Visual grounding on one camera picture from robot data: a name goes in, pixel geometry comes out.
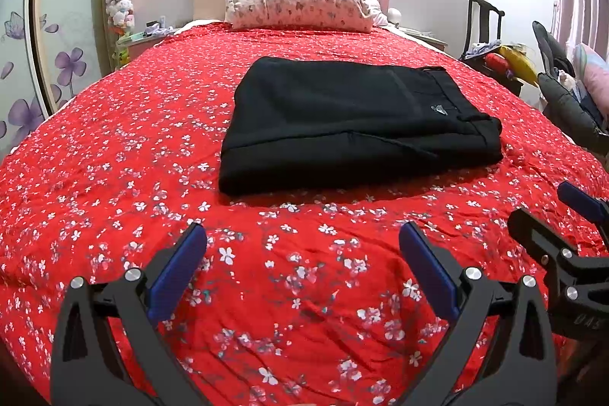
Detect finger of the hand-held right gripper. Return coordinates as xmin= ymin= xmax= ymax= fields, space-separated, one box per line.
xmin=507 ymin=207 xmax=609 ymax=276
xmin=558 ymin=181 xmax=609 ymax=227

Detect red floral bedsheet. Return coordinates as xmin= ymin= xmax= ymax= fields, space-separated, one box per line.
xmin=0 ymin=20 xmax=609 ymax=406

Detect purple flower wardrobe door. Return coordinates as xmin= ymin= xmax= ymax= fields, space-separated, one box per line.
xmin=33 ymin=0 xmax=112 ymax=114
xmin=0 ymin=0 xmax=41 ymax=159

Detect plush toy bouquet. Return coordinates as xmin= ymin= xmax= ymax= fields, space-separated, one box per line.
xmin=104 ymin=0 xmax=138 ymax=64

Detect pastel pillow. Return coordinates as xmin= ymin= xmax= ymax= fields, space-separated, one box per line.
xmin=571 ymin=43 xmax=609 ymax=116

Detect yellow cloth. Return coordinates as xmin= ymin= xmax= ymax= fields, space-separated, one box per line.
xmin=497 ymin=46 xmax=540 ymax=88

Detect black wooden chair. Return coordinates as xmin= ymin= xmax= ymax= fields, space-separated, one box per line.
xmin=459 ymin=0 xmax=506 ymax=61

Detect black pants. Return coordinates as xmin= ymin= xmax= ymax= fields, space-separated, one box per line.
xmin=219 ymin=56 xmax=505 ymax=197

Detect floral print pillow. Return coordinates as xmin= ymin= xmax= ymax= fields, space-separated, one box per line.
xmin=223 ymin=0 xmax=381 ymax=33

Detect red cloth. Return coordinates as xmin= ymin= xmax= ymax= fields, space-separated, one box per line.
xmin=484 ymin=53 xmax=511 ymax=76

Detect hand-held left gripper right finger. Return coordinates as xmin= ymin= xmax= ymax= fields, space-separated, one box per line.
xmin=399 ymin=221 xmax=558 ymax=406

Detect white patterned cloth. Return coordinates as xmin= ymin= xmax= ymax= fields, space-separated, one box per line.
xmin=464 ymin=41 xmax=500 ymax=59

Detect white bedside table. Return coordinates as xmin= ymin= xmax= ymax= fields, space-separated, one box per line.
xmin=397 ymin=24 xmax=449 ymax=54

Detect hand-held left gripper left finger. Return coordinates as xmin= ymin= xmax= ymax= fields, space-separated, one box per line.
xmin=50 ymin=223 xmax=210 ymax=406

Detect grey padded jacket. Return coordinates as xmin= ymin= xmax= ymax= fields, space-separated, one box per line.
xmin=532 ymin=21 xmax=609 ymax=156

